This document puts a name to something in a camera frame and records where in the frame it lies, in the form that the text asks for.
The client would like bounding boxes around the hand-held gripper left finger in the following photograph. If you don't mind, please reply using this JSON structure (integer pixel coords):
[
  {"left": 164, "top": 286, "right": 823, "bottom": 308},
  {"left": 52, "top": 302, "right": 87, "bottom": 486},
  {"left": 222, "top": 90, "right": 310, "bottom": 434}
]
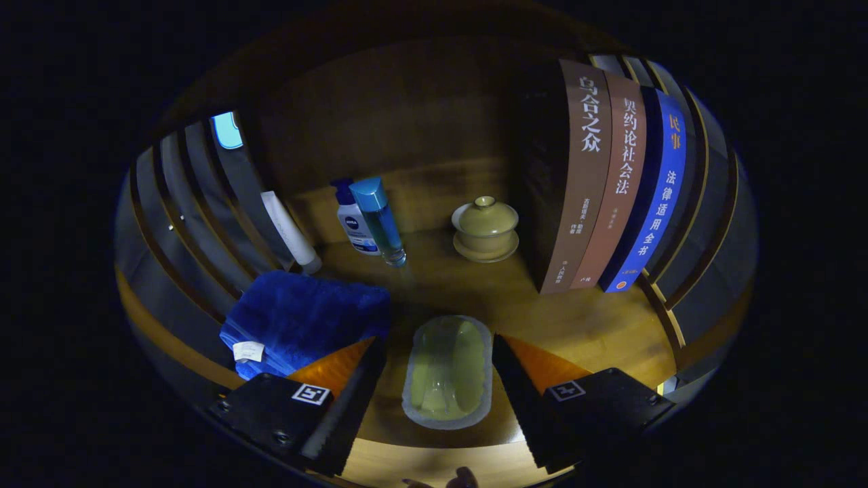
[{"left": 209, "top": 337, "right": 387, "bottom": 477}]

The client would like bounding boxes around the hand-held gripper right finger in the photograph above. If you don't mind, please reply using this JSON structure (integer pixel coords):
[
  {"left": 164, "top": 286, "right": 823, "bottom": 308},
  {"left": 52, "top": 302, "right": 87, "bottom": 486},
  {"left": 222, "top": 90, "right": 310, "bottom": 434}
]
[{"left": 492, "top": 333, "right": 676, "bottom": 475}]

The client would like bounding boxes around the green scrub brush white sponge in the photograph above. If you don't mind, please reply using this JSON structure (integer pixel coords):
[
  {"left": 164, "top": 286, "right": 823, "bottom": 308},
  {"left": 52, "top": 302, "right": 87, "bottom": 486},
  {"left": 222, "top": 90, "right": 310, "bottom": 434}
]
[{"left": 401, "top": 315, "right": 494, "bottom": 430}]

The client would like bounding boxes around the wooden countertop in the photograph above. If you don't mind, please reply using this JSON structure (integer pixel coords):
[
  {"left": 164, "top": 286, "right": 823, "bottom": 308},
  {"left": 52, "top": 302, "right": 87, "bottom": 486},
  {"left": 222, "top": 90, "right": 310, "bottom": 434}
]
[{"left": 115, "top": 227, "right": 753, "bottom": 488}]

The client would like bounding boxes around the wooden cabinet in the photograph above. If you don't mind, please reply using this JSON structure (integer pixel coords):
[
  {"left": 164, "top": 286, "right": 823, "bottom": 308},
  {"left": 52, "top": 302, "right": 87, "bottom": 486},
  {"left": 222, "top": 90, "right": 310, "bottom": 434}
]
[{"left": 114, "top": 14, "right": 758, "bottom": 475}]

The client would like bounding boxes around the blue towel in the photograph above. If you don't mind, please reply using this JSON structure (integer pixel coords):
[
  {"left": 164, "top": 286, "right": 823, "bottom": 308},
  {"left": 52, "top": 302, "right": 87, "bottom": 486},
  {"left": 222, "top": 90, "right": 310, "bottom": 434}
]
[{"left": 219, "top": 270, "right": 392, "bottom": 380}]

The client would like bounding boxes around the beige lidded tea bowl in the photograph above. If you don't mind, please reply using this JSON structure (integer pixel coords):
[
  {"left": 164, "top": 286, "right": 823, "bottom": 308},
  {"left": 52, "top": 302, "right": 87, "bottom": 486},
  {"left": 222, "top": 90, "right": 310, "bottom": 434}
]
[{"left": 452, "top": 196, "right": 521, "bottom": 264}]

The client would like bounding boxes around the white bottle with blue cap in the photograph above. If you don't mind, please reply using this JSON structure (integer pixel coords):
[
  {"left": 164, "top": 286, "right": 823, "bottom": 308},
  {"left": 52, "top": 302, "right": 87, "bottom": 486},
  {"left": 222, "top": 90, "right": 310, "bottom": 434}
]
[{"left": 330, "top": 178, "right": 382, "bottom": 256}]

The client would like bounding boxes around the teal clear bottle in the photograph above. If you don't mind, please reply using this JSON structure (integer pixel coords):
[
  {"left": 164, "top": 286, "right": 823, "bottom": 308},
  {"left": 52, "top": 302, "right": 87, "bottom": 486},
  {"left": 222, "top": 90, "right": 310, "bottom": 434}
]
[{"left": 349, "top": 177, "right": 408, "bottom": 267}]

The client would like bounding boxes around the white tube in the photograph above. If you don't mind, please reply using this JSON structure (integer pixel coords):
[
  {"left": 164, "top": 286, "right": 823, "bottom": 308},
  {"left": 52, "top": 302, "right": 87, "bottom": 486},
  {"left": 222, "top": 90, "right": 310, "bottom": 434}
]
[{"left": 260, "top": 190, "right": 323, "bottom": 275}]

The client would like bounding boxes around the dark brown book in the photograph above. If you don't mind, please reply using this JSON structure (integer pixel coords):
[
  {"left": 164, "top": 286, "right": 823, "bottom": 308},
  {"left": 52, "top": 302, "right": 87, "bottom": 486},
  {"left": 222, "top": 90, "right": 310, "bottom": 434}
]
[{"left": 519, "top": 59, "right": 613, "bottom": 295}]

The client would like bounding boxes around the reddish brown book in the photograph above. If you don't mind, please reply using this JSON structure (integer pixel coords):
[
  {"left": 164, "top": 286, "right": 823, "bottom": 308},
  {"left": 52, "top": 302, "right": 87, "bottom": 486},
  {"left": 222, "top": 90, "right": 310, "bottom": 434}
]
[{"left": 570, "top": 71, "right": 648, "bottom": 290}]

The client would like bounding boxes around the blue book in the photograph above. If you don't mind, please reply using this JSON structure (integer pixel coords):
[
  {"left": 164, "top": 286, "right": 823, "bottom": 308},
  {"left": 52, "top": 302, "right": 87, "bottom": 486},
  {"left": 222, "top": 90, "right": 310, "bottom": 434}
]
[{"left": 599, "top": 87, "right": 688, "bottom": 293}]

